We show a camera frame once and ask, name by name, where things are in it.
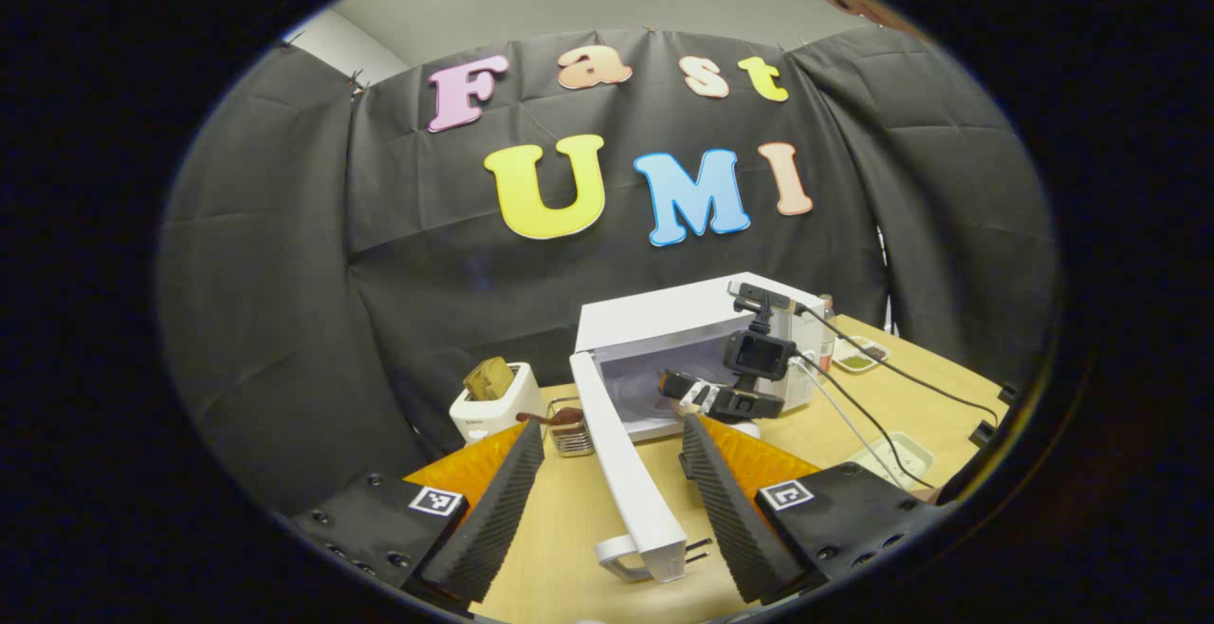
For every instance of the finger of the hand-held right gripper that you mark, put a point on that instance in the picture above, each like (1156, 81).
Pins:
(678, 382)
(709, 398)

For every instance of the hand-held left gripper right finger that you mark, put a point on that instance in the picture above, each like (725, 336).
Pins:
(730, 510)

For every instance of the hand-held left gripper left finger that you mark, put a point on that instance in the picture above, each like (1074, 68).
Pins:
(493, 510)

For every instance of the white microwave oven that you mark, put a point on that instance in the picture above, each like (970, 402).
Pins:
(664, 311)

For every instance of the glass turntable plate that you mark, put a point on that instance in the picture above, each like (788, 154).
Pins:
(640, 406)

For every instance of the clear plastic bottle red label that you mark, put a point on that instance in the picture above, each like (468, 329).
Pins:
(827, 339)

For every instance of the white toaster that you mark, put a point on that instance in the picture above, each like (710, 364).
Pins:
(493, 415)

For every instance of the white divided dish with beans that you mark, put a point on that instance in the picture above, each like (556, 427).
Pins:
(858, 357)

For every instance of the toasted bread slice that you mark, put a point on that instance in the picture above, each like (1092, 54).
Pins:
(488, 379)

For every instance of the pale green plate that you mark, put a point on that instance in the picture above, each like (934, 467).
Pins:
(915, 458)

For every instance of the black backdrop cloth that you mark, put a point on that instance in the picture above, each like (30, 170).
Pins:
(285, 321)

